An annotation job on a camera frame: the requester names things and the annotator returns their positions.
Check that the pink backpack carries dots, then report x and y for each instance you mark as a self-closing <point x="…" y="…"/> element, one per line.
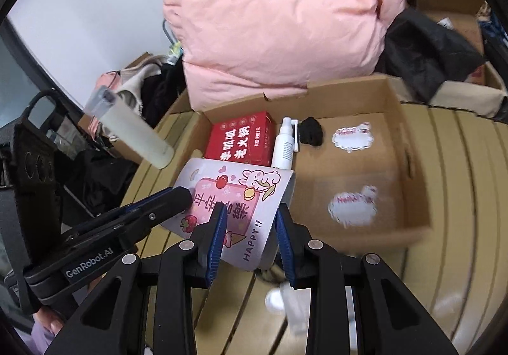
<point x="104" y="101"/>

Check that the black jacket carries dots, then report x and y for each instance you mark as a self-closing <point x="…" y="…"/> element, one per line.
<point x="432" y="49"/>

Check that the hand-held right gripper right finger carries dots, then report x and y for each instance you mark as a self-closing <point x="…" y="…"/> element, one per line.
<point x="283" y="248"/>

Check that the white water bottle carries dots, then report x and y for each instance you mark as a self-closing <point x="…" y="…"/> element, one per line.
<point x="133" y="129"/>

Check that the cardboard box with flap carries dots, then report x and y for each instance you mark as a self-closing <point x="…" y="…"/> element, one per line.
<point x="456" y="6"/>

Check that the black clothes in box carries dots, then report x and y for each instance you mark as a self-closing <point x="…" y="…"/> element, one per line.
<point x="162" y="93"/>

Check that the metal chair frame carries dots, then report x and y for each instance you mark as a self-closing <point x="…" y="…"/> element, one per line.
<point x="171" y="47"/>

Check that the person's left hand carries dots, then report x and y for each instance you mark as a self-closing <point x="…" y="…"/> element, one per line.
<point x="51" y="323"/>

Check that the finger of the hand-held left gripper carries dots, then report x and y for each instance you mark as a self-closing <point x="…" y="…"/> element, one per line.
<point x="145" y="198"/>
<point x="174" y="202"/>

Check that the black hair scrunchie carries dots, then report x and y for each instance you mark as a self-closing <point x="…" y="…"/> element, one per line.
<point x="311" y="132"/>

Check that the cardboard tray box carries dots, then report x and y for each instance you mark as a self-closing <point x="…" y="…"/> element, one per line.
<point x="357" y="172"/>

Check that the slatted folding table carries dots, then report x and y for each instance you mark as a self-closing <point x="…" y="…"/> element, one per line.
<point x="456" y="200"/>

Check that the beige cloth bag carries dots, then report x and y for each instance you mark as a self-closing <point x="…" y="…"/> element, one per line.
<point x="468" y="99"/>

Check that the pink down quilt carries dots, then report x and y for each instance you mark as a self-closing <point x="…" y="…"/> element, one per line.
<point x="278" y="33"/>

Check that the white spray bottle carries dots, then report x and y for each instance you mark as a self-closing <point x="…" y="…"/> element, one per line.
<point x="283" y="145"/>

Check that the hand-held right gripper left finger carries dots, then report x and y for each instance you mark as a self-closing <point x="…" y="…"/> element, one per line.
<point x="216" y="238"/>

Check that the white cloud shaped card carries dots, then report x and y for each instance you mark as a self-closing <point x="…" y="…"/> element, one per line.
<point x="353" y="137"/>
<point x="353" y="207"/>

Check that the white plastic object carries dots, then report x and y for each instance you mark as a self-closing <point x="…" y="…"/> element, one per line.
<point x="287" y="301"/>

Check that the red printed box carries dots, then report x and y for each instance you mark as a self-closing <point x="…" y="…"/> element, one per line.
<point x="240" y="141"/>

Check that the beige hoodie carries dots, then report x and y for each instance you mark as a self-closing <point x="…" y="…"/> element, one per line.
<point x="137" y="81"/>

